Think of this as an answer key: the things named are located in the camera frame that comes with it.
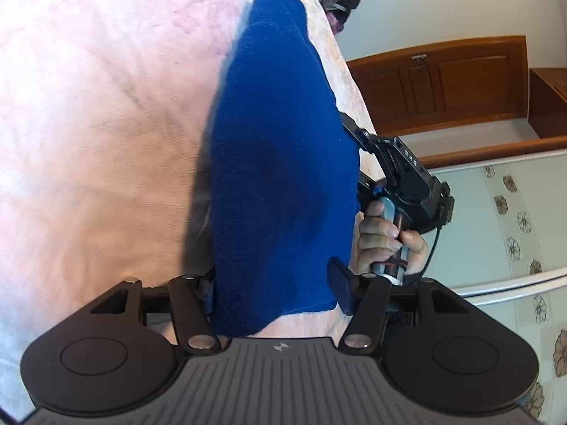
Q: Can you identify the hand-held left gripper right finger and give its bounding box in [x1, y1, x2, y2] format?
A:
[328, 257, 473, 353]

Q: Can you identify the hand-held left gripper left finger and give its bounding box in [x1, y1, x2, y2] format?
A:
[91, 274, 222, 353]

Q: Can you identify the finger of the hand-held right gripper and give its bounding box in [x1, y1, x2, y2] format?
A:
[339, 112, 378, 154]
[357, 172, 387, 204]

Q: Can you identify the blue knitted sweater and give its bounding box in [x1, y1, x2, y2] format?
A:
[207, 0, 362, 338]

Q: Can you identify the person's right hand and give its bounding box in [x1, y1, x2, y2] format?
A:
[350, 200, 429, 275]

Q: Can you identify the wooden nightstand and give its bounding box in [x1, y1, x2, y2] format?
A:
[528, 67, 567, 141]

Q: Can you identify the pink bed blanket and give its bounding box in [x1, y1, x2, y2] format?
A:
[0, 0, 378, 412]

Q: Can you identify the black cable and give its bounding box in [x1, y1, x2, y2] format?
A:
[420, 226, 444, 276]

